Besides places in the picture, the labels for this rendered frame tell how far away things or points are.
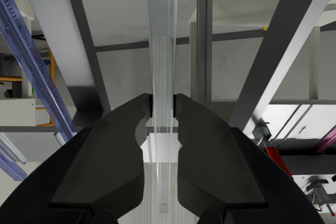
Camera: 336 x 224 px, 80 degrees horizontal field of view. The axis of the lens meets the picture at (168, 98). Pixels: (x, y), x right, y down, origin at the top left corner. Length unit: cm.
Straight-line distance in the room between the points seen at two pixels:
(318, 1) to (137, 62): 382
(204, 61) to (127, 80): 354
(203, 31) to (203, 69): 11
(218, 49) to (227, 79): 51
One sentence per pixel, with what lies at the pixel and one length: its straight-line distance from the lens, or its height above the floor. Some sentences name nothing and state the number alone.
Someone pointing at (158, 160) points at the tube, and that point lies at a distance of 19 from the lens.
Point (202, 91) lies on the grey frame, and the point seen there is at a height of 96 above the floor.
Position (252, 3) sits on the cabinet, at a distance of 93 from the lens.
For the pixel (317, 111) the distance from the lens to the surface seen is 47.
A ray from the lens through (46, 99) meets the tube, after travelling 22.
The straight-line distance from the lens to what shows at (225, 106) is 77.
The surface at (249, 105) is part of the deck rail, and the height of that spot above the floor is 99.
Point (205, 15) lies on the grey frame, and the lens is 66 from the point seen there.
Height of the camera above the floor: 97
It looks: 2 degrees up
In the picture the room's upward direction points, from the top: 180 degrees counter-clockwise
